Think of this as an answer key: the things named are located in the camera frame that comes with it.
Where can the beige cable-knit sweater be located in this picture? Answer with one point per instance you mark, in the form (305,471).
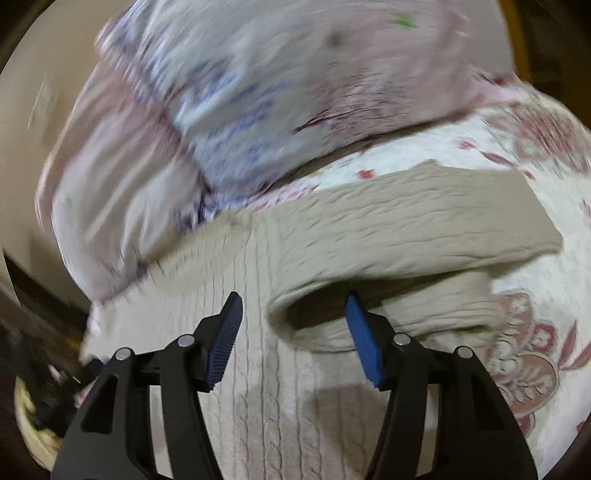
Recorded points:
(420,246)

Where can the white red floral bedsheet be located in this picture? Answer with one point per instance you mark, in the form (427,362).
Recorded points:
(541,357)

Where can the pink pillow behind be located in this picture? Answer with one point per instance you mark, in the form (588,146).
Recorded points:
(118,188)

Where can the lilac floral pillow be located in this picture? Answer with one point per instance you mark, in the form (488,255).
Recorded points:
(255,89)

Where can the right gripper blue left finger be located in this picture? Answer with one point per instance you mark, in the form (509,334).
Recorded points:
(215,338)

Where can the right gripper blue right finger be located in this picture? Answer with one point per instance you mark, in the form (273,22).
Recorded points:
(373,336)

